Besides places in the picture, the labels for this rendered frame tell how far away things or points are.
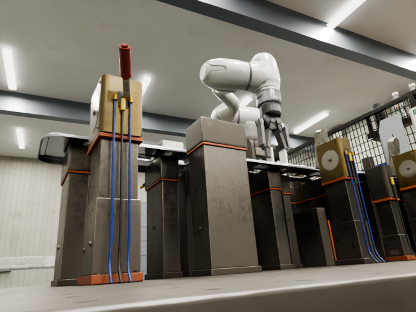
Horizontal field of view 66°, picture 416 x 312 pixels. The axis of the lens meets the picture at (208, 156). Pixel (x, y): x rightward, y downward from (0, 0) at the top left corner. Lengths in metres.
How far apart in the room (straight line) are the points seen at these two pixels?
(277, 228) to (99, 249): 0.56
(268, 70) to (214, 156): 0.58
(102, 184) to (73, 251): 0.20
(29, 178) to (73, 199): 10.23
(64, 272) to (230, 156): 0.40
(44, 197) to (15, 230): 1.15
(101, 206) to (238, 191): 0.30
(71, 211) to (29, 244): 9.87
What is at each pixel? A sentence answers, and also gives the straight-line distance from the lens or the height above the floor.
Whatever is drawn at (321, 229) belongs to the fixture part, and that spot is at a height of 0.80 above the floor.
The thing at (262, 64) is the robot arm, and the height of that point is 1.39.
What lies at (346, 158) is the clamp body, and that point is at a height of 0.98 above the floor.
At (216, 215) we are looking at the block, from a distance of 0.65.
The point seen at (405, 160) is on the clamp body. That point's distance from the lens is 1.27.
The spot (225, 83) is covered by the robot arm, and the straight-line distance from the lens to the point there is 1.14.
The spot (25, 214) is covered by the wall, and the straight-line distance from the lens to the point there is 10.70.
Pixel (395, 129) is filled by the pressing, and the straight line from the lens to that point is 1.72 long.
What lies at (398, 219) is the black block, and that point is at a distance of 1.15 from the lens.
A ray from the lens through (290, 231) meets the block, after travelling 1.04.
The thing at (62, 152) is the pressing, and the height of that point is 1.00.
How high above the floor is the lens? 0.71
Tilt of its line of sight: 20 degrees up
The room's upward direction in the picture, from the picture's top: 4 degrees counter-clockwise
